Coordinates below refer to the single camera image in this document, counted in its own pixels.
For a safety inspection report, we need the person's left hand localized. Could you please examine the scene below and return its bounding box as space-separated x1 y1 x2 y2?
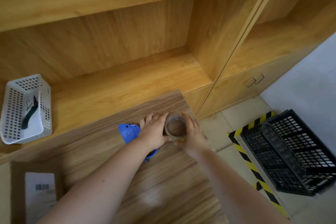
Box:
136 112 172 152

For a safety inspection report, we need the person's right hand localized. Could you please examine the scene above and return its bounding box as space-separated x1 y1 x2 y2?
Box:
173 113 209 159

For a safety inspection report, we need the clear packing tape roll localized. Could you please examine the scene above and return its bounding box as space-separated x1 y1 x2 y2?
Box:
163 114 187 138

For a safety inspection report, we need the person's left forearm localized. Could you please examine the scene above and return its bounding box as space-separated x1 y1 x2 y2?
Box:
37 140 158 224

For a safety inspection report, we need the person's right forearm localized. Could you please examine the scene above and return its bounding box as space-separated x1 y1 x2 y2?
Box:
184 148 290 224

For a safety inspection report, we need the blue tape dispenser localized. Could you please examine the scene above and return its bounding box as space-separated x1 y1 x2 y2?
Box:
118 124 159 162

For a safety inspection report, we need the wooden shelf cabinet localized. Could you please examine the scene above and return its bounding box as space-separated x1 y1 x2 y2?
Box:
0 0 336 165

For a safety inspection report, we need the yellow black hazard floor tape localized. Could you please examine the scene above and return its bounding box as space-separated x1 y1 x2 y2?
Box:
227 111 291 221

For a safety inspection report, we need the black plastic crate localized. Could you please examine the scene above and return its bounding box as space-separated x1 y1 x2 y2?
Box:
240 109 336 197

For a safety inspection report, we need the black green hand tool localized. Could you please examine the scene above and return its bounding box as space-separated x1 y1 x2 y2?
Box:
21 95 39 130

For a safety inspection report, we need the white shipping label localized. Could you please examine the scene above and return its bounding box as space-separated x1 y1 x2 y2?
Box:
25 172 57 224

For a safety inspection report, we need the white perforated plastic basket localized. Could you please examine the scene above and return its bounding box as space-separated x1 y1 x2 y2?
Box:
0 74 53 145

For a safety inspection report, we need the brown cardboard box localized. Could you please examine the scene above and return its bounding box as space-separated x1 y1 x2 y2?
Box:
10 162 66 224

